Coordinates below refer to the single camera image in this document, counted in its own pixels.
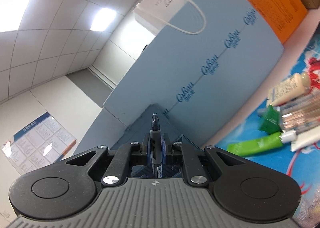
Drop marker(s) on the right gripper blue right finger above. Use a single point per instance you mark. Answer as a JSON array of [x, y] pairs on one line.
[[189, 158]]

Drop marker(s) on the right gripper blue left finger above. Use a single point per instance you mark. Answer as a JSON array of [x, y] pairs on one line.
[[123, 160]]

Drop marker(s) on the dark blue plastic storage box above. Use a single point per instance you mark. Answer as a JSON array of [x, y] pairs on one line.
[[140, 131]]

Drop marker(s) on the green white tube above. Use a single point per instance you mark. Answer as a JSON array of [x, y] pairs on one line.
[[263, 144]]

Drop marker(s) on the green capped clear bottle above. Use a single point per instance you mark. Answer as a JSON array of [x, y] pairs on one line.
[[299, 115]]

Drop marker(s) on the cream lotion tube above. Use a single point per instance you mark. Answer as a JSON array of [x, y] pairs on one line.
[[289, 89]]

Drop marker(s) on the white paper gift bag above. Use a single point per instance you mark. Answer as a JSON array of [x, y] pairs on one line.
[[156, 14]]

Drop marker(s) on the blue wall notice board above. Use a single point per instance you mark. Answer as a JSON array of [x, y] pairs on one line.
[[40, 143]]

